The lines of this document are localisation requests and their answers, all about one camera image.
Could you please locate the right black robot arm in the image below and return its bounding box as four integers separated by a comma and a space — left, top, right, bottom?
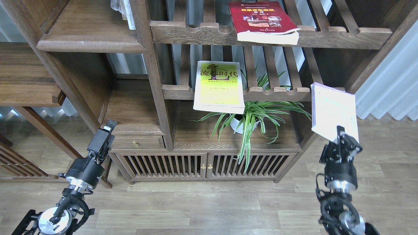
315, 126, 378, 235

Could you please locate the white plant pot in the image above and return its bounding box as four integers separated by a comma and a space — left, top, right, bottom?
230, 114, 243, 134

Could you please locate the white curtain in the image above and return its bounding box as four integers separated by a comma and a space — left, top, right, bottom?
355, 23, 418, 120

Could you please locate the red paperback book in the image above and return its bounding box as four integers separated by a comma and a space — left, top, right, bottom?
229, 1, 300, 45

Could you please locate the green spider plant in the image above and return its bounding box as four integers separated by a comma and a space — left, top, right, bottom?
193, 65, 312, 171

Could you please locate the yellow green paperback book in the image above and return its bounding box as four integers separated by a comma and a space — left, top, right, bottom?
193, 61, 245, 114

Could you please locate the dark wooden bookshelf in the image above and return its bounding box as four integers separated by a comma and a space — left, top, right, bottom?
1, 0, 417, 183

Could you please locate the right slatted cabinet door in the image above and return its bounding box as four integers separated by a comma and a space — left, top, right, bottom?
206, 153, 297, 181

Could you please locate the white lavender paperback book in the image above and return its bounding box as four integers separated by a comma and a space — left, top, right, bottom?
311, 82, 359, 143

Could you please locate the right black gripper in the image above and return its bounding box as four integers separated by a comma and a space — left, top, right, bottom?
319, 126, 362, 193

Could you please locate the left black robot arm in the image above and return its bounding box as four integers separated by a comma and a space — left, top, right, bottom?
12, 119, 117, 235

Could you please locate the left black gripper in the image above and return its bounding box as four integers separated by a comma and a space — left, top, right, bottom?
59, 119, 117, 193

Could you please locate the small wooden drawer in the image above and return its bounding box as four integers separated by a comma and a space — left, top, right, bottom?
111, 135, 165, 149

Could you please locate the white object on upper shelf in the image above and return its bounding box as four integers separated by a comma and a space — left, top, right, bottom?
110, 0, 136, 30

